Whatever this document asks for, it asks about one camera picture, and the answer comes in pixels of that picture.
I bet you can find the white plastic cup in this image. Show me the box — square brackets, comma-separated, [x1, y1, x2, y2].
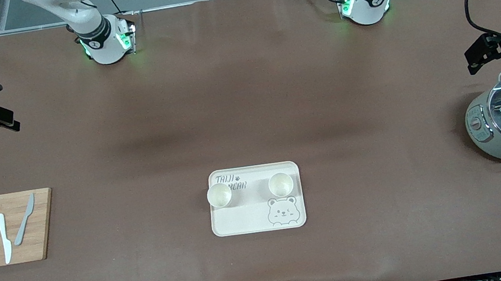
[205, 182, 234, 211]
[267, 170, 296, 200]

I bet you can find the cream tray with bear print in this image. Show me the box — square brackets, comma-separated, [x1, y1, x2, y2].
[204, 159, 308, 240]

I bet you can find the white plastic knife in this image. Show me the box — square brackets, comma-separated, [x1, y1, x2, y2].
[0, 213, 15, 265]

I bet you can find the grey plastic knife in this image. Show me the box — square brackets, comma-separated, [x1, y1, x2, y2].
[7, 193, 42, 247]

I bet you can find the wooden cutting board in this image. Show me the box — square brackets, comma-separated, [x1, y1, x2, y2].
[0, 187, 62, 267]

